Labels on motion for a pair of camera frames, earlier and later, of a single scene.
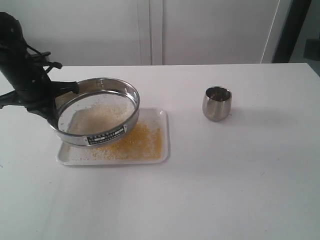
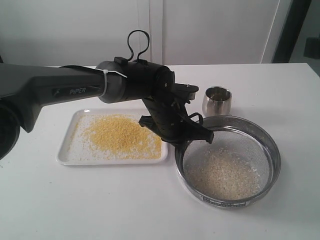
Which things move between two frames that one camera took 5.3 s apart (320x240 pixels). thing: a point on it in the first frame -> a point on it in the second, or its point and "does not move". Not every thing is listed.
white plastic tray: (146, 142) does not move
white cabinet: (128, 32) does not move
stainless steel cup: (216, 103) does not move
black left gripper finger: (59, 88) -> (200, 132)
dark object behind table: (312, 49) does not move
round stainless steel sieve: (102, 112) -> (239, 168)
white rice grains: (100, 118) -> (221, 174)
